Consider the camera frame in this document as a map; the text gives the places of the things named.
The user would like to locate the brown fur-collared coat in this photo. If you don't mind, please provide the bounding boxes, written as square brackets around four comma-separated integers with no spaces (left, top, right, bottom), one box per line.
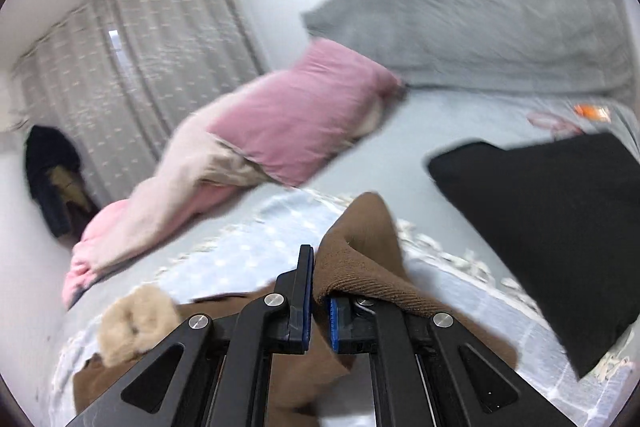
[73,192,518,426]

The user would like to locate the pink beige duvet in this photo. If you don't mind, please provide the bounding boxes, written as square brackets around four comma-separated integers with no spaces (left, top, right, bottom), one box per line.
[62,102,266,308]

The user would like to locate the black folded garment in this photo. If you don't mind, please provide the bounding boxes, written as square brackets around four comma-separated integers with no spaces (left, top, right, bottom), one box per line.
[425,132,639,377]

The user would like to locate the dark hanging jacket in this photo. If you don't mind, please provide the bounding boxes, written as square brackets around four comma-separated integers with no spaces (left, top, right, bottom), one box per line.
[24,124,99,242]

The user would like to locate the pink velvet pillow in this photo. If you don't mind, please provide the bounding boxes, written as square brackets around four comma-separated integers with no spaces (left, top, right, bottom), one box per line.
[208,39,401,186]

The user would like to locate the orange small object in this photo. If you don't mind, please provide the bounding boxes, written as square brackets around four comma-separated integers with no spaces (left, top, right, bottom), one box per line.
[574,104,612,122]

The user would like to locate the grey dotted curtain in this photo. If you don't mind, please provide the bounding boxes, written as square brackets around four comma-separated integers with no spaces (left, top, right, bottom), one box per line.
[11,0,264,205]

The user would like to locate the grey quilted headboard cushion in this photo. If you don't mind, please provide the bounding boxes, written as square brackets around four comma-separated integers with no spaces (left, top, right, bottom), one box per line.
[303,0,636,98]

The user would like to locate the pink cord on bed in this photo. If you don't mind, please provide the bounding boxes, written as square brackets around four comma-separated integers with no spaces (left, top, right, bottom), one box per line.
[527,109,584,141]

